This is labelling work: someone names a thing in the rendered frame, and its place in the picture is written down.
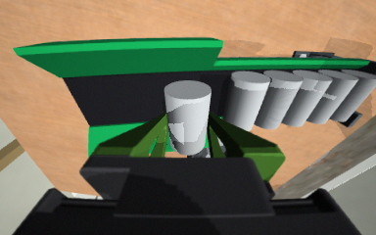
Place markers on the dark grey open tray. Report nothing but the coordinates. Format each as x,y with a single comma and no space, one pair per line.
199,155

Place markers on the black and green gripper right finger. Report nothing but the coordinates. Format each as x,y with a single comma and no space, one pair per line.
239,142

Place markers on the grey metal block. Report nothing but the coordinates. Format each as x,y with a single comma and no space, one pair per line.
206,153

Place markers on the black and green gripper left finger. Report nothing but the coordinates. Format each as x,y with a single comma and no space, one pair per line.
137,141

